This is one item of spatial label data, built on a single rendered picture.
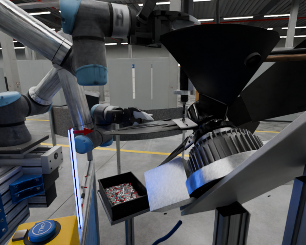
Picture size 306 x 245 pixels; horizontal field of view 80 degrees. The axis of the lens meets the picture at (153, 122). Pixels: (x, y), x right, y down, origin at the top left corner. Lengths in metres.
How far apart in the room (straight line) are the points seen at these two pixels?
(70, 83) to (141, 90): 6.02
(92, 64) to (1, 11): 0.24
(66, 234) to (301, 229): 0.42
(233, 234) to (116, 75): 6.61
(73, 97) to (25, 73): 10.64
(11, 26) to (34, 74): 10.46
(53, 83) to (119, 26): 0.58
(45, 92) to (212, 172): 0.85
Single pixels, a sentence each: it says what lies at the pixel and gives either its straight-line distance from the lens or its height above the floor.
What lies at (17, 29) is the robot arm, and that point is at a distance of 0.60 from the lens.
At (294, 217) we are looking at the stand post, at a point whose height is 1.08.
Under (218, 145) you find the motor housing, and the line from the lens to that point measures 0.51.
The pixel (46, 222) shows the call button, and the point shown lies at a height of 1.08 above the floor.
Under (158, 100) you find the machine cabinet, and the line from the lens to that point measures 6.62.
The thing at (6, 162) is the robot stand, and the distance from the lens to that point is 1.08.
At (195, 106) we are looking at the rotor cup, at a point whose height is 1.24.
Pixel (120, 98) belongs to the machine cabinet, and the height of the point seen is 0.64.
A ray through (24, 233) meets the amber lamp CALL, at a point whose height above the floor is 1.08.
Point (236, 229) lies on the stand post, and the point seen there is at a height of 0.85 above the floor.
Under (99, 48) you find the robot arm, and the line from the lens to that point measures 0.48.
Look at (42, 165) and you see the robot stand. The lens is 1.00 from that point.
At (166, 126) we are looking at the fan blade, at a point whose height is 1.19.
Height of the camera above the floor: 1.33
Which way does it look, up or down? 13 degrees down
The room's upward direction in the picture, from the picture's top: straight up
